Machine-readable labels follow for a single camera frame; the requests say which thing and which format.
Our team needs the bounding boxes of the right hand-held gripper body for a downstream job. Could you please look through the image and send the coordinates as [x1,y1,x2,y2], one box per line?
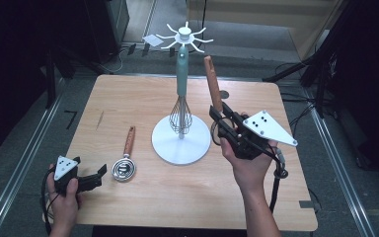
[216,110,299,161]

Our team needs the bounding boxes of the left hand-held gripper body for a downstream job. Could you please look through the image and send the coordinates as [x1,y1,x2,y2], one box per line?
[52,155,104,196]

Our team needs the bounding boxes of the wooden handled mesh strainer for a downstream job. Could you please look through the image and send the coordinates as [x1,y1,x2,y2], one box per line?
[203,54,237,147]

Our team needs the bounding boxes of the white utensil hook rack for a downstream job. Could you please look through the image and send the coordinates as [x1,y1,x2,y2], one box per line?
[151,21,214,166]

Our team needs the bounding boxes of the wooden handled metal ladle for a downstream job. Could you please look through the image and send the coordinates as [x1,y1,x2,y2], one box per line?
[112,125,137,183]

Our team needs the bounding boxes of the teal handled wire whisk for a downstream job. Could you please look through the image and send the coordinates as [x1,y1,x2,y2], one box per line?
[169,43,193,135]

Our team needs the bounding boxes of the person's left hand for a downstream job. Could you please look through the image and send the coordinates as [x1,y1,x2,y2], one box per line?
[45,163,82,229]

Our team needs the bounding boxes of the person's right hand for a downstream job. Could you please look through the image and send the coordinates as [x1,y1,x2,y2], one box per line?
[219,112,279,196]

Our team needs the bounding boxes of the black tripod stand legs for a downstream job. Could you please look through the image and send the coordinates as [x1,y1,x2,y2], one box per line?
[262,55,314,84]

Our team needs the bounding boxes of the white paper sheet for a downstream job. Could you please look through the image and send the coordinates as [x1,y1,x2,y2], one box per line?
[141,34,165,47]

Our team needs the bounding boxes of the light wooden panel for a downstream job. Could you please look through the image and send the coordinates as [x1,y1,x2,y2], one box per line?
[187,0,347,62]

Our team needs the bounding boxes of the dark cabinet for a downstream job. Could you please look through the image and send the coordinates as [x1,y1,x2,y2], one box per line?
[82,0,131,65]

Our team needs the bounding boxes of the black floor cables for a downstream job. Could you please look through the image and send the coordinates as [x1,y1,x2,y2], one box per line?
[279,92,318,139]

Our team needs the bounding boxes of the left hand-held gripper cable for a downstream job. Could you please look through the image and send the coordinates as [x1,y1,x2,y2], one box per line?
[40,167,56,235]

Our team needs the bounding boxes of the hand-held gripper cable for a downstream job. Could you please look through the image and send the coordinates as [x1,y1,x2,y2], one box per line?
[40,167,56,235]
[268,146,290,214]

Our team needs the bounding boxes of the silver metal floor rail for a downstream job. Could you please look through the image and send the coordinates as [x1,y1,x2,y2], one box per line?
[304,88,376,237]
[0,95,63,237]

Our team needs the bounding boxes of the right hand-held gripper cable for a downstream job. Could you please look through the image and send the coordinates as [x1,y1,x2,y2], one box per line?
[268,146,290,214]

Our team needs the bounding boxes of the black metal stand post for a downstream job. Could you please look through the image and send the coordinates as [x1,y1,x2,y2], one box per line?
[44,48,57,111]

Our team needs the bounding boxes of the white floor cable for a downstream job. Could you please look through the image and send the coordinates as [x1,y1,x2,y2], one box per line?
[98,48,125,74]

